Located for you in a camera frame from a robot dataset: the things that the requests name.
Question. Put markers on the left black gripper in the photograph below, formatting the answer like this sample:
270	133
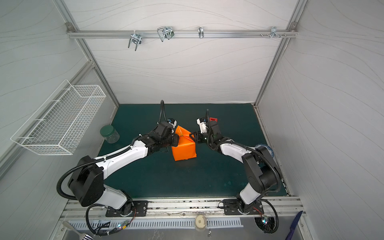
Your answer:
175	143

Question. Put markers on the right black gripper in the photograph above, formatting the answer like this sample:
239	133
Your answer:
197	135

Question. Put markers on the orange wrapping paper sheet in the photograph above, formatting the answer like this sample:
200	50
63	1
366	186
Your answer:
186	148

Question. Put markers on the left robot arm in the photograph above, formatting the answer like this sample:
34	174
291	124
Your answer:
85	182

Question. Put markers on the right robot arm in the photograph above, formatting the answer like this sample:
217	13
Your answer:
262	172

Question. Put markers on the green table mat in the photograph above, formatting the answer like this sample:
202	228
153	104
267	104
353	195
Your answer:
210	174

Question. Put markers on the green lidded glass jar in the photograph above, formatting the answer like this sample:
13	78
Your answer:
110	134

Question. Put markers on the blue white ceramic bowl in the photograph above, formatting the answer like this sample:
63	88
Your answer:
268	148

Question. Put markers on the metal U-bolt clamp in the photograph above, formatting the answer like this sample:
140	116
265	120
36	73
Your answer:
135	40
165	32

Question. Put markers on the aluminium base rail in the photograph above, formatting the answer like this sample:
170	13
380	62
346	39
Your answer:
161	208

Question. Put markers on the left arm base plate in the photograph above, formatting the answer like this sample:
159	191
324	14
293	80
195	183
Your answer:
138	207

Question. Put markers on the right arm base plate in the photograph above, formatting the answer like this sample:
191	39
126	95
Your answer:
233	207

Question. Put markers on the white wire basket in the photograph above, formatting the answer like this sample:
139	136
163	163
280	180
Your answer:
58	125

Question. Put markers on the white vented cable duct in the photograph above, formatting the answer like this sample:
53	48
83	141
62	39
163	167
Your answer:
149	224

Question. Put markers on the metal bracket with bolts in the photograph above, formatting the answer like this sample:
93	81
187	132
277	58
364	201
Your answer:
273	34

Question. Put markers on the blue handled tool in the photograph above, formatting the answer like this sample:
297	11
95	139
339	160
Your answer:
293	226

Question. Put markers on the aluminium crossbar rail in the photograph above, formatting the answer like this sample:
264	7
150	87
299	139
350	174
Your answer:
179	34

